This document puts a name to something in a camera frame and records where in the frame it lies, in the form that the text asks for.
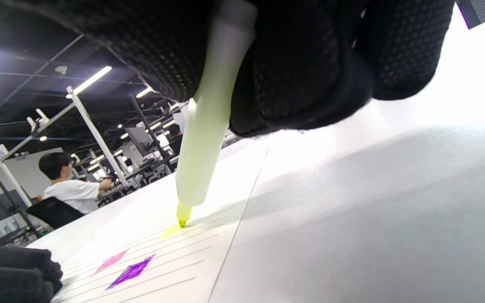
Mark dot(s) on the person's left hand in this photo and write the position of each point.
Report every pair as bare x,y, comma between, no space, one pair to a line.
11,273

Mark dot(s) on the white lined paper sheet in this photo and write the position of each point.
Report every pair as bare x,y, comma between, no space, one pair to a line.
183,261

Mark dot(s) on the yellow highlighter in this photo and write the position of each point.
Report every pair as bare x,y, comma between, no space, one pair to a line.
202,147

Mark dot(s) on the black swivel chair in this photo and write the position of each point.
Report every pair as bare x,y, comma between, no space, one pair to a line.
55,212

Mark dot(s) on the white metal frame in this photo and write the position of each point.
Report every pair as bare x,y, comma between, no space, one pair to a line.
95,134

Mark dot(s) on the long ceiling light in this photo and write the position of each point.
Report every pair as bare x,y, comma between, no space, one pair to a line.
145,91
93,80

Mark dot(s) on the person's right hand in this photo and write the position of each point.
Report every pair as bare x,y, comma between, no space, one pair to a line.
310,63

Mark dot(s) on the grey monitor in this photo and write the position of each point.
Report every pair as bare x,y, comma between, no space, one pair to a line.
139,141

